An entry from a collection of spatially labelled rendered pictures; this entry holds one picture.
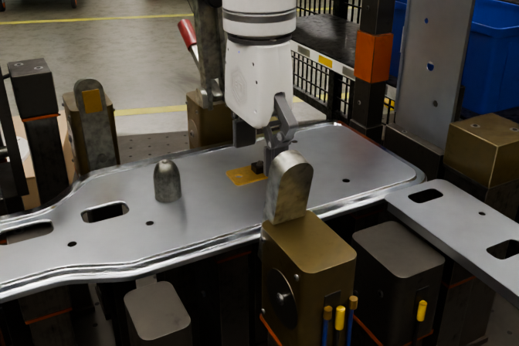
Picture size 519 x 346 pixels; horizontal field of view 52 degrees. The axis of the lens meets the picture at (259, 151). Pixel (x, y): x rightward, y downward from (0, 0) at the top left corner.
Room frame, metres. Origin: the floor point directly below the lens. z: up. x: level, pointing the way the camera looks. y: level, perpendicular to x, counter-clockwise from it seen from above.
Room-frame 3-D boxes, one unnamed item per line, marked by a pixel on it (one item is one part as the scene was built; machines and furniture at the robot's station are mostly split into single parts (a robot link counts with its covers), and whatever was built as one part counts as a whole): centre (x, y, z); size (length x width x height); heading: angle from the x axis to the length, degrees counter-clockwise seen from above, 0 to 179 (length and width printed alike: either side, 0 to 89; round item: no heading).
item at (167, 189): (0.56, 0.11, 1.02); 0.03 x 0.03 x 0.07
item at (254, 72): (0.62, 0.00, 1.14); 0.10 x 0.07 x 0.11; 27
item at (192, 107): (0.78, 0.08, 0.87); 0.10 x 0.07 x 0.35; 27
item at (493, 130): (0.63, -0.30, 0.88); 0.08 x 0.08 x 0.36; 27
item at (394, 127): (0.73, -0.24, 0.85); 0.12 x 0.03 x 0.30; 27
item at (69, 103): (0.72, 0.25, 0.88); 0.11 x 0.07 x 0.37; 27
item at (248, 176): (0.62, 0.00, 1.01); 0.08 x 0.04 x 0.01; 117
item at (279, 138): (0.57, -0.03, 1.05); 0.03 x 0.03 x 0.07; 27
